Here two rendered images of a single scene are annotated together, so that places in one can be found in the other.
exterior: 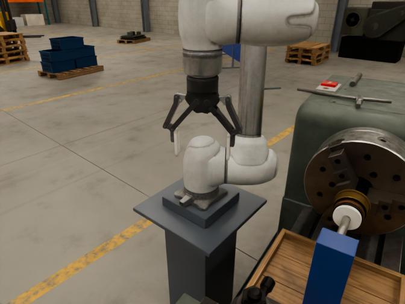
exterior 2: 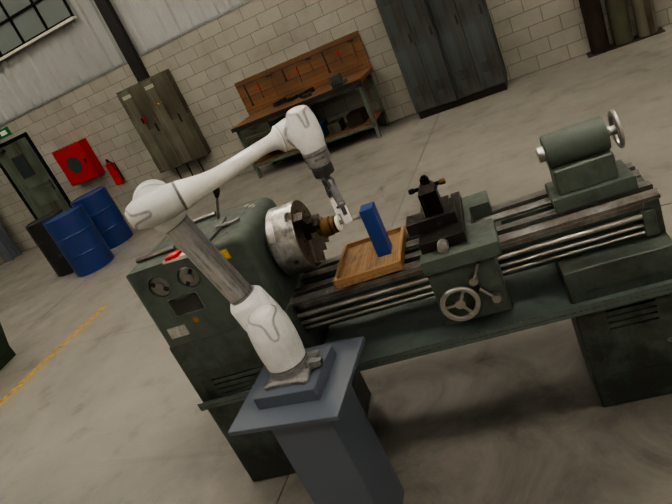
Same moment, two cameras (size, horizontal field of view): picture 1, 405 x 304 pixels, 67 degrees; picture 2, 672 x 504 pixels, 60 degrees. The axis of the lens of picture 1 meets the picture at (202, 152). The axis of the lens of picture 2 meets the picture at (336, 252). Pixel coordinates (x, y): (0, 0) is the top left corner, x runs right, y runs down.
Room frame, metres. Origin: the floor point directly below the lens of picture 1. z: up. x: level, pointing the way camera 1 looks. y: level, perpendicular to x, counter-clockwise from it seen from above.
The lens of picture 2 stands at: (1.29, 1.90, 1.89)
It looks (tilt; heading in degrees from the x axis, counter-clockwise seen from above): 21 degrees down; 255
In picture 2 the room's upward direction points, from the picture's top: 25 degrees counter-clockwise
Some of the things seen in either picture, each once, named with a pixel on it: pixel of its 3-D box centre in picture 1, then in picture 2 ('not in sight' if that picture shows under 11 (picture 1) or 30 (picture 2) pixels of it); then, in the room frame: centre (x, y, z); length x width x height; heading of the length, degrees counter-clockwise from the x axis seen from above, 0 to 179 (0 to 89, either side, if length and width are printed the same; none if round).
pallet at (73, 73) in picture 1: (69, 55); not in sight; (7.23, 3.07, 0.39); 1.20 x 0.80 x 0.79; 147
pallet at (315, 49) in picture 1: (308, 52); not in sight; (8.80, -2.96, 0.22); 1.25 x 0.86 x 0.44; 142
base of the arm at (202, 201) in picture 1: (198, 190); (294, 364); (1.12, 0.02, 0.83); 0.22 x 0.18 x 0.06; 141
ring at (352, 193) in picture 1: (350, 207); (327, 226); (0.67, -0.41, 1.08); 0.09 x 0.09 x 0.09; 57
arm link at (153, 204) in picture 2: not in sight; (153, 208); (1.27, -0.05, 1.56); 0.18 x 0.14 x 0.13; 176
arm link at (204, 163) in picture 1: (203, 161); (273, 334); (1.13, 0.00, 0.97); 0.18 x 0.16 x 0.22; 86
